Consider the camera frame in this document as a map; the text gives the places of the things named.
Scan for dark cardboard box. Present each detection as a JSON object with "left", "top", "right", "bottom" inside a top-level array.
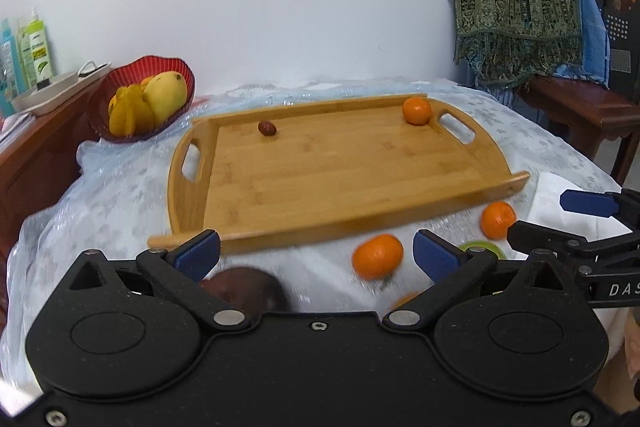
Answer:
[{"left": 580, "top": 0, "right": 640, "bottom": 104}]

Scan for yellow mango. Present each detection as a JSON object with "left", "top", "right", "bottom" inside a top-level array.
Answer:
[{"left": 142, "top": 72, "right": 188, "bottom": 126}]

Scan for small orange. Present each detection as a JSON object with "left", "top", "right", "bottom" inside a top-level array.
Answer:
[{"left": 402, "top": 96, "right": 432, "bottom": 126}]

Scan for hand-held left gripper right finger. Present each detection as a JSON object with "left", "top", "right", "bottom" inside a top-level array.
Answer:
[{"left": 382, "top": 229, "right": 581, "bottom": 333}]

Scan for red fruit bowl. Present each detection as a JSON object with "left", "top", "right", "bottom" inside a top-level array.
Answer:
[{"left": 87, "top": 55, "right": 196, "bottom": 144}]

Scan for wooden serving tray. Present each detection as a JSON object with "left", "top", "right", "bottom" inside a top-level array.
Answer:
[{"left": 148, "top": 94, "right": 531, "bottom": 254}]

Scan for blue bottle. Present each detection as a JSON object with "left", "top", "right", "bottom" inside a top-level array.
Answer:
[{"left": 0, "top": 18, "right": 21, "bottom": 118}]

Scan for white papers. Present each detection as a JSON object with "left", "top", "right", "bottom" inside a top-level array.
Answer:
[{"left": 0, "top": 113, "right": 37, "bottom": 154}]

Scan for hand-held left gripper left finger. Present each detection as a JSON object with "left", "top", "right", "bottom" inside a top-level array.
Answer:
[{"left": 67, "top": 229, "right": 251, "bottom": 334}]

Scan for purple passion fruit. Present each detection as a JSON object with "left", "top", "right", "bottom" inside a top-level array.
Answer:
[{"left": 200, "top": 266, "right": 293, "bottom": 312}]

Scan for wooden chair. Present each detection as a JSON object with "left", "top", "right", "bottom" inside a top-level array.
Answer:
[{"left": 517, "top": 74, "right": 640, "bottom": 186}]

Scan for green apple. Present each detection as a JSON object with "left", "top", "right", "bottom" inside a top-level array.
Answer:
[{"left": 457, "top": 240, "right": 509, "bottom": 259}]

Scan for large orange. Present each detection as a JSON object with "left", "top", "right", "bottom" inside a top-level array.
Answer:
[{"left": 352, "top": 234, "right": 404, "bottom": 280}]

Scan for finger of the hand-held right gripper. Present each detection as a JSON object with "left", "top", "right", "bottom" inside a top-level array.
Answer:
[
  {"left": 506, "top": 220, "right": 640, "bottom": 276},
  {"left": 560, "top": 188, "right": 640, "bottom": 226}
]

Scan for wooden cabinet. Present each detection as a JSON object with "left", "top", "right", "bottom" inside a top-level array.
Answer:
[{"left": 0, "top": 72, "right": 116, "bottom": 258}]

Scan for green lotion bottle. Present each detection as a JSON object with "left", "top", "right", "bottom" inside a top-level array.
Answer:
[{"left": 17, "top": 8, "right": 54, "bottom": 90}]

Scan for white plastic dish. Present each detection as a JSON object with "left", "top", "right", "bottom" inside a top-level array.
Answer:
[{"left": 11, "top": 61, "right": 112, "bottom": 116}]

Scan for yellow starfruit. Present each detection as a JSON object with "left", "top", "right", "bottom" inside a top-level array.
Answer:
[{"left": 108, "top": 85, "right": 156, "bottom": 138}]

